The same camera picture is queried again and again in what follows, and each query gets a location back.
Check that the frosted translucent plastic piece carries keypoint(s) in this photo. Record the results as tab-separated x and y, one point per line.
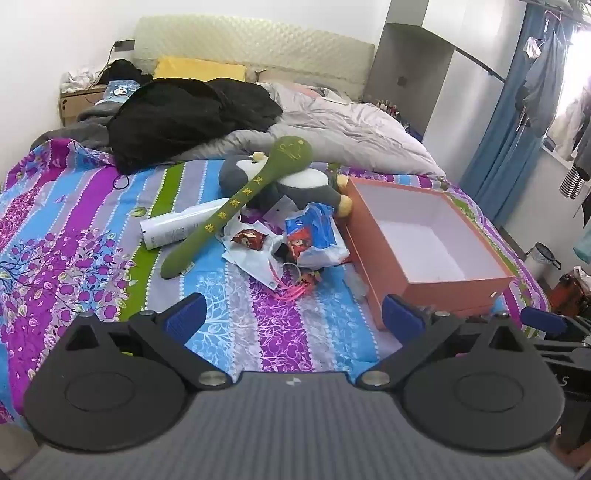
358	286

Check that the small trash can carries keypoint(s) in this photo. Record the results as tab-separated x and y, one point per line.
538	263

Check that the grey penguin plush toy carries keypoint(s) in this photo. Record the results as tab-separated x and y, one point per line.
304	184

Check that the cardboard nightstand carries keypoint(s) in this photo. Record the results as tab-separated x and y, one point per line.
74	104

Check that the blue and white plastic bag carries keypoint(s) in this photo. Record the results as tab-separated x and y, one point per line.
318	230

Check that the orange-red bag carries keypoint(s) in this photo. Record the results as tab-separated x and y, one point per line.
568	290

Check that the light grey duvet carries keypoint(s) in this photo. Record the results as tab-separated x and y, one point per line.
346	134

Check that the beige pillow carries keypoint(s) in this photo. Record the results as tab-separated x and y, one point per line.
277	76

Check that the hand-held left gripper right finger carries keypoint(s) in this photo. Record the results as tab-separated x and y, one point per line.
401	318

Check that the purple floral striped bedsheet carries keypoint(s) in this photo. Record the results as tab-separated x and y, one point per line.
69	221

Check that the blue curtain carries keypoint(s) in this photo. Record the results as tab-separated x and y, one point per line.
508	161

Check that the black jacket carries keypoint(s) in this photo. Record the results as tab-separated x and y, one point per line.
175	115

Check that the blue cartoon cushion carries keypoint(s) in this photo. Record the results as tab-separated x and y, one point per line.
120	90

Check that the orange cardboard box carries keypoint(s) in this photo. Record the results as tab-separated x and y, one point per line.
438	295

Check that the grey-blue hanging garment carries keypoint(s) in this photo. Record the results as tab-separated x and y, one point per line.
545	83

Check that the cream quilted headboard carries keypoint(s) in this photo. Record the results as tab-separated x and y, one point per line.
277	50

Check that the white spray can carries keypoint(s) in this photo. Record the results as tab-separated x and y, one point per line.
171	226

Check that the white crumpled cloth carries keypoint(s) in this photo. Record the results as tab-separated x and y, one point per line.
78	81

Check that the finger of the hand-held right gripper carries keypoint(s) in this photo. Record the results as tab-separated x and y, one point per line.
542	321

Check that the grey and white cabinet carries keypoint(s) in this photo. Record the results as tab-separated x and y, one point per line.
406	55

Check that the white face mask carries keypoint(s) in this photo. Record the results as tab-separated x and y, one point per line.
533	46

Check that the red foil packet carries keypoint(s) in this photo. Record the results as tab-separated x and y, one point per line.
249	239

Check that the green spoon-shaped plush toy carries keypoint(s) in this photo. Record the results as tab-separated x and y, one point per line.
207	226

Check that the striped hanging garment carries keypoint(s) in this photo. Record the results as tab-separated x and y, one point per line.
572	182

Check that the black wall socket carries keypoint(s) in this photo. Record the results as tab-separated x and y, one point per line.
124	45

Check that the dark grey fleece blanket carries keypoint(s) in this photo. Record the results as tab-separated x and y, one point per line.
92	129

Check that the yellow pillow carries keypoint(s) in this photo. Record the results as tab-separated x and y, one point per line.
198	69

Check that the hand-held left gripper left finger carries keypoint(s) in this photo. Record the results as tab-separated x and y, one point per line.
184	318

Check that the black cloth bundle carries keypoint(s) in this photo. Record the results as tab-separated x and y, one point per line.
127	69

